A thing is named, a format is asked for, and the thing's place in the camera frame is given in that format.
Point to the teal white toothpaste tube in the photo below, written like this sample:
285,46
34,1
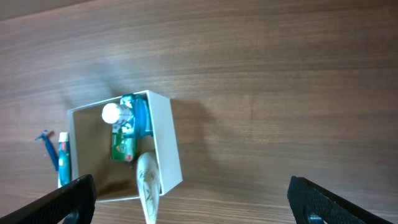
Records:
64,164

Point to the teal mouthwash bottle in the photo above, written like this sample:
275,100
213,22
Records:
131,114

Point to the green white soap packet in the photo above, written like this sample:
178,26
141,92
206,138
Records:
122,149

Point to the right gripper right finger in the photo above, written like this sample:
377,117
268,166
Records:
311,203

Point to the white green-leaf lotion tube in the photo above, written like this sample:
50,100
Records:
148,184

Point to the white open cardboard box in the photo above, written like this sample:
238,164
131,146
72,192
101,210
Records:
90,147

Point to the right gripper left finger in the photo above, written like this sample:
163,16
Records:
72,203

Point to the blue disposable razor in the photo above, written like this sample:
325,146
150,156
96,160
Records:
50,148

